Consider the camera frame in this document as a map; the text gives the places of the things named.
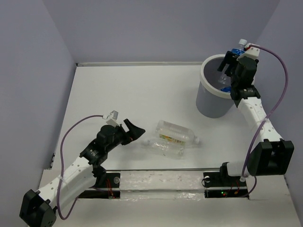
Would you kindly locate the large clear yellow label bottle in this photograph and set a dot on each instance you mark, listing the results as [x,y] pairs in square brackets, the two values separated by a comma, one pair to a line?
[176,134]

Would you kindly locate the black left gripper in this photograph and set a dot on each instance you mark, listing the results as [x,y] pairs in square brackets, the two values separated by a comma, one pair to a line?
[134,133]

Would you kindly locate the grey bin white rim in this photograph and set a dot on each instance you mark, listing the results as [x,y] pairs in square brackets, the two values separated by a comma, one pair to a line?
[211,101]

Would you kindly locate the blue label Chinese text bottle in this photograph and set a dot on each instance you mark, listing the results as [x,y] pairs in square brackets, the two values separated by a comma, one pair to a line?
[226,89]

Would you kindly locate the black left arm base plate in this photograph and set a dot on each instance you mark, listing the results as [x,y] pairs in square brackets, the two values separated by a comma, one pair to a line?
[109,188]

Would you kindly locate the blue label bottle sideways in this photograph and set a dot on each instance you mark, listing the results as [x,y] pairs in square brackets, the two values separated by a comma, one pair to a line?
[229,61]

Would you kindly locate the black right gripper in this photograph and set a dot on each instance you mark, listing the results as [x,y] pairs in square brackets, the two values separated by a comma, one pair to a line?
[227,60]

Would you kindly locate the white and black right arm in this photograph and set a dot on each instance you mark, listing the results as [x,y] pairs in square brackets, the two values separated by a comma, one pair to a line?
[269,153]

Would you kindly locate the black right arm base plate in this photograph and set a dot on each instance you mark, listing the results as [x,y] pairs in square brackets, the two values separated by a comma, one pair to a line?
[217,186]

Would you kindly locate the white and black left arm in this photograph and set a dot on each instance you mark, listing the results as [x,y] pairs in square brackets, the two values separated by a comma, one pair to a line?
[42,207]

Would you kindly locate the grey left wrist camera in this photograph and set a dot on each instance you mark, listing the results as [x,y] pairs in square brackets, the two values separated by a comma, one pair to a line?
[111,118]

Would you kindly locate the clear crushed bottle white cap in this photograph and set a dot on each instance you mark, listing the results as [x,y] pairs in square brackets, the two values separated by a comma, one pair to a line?
[164,148]

